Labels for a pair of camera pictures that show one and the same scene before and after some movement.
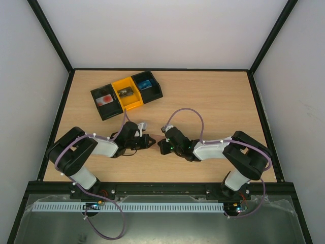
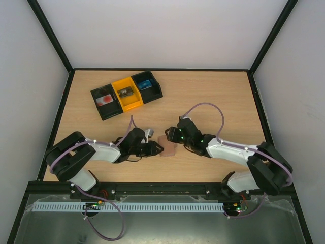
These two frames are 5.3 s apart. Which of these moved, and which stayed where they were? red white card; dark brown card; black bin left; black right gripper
Moved: black right gripper
Stayed: black bin left; dark brown card; red white card
